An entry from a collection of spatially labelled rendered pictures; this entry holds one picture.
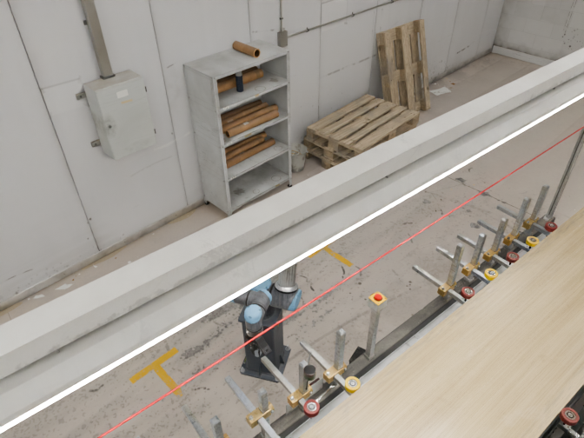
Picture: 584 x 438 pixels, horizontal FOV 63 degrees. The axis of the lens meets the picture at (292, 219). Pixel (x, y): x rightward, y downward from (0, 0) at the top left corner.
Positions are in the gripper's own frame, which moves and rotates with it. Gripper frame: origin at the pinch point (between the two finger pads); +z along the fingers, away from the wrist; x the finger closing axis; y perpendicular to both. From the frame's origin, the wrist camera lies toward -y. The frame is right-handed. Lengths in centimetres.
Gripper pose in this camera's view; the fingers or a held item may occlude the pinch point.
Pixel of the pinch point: (259, 355)
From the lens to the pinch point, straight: 281.1
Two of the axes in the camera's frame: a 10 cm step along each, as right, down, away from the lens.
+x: -7.8, 4.0, -4.8
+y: -6.3, -4.9, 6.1
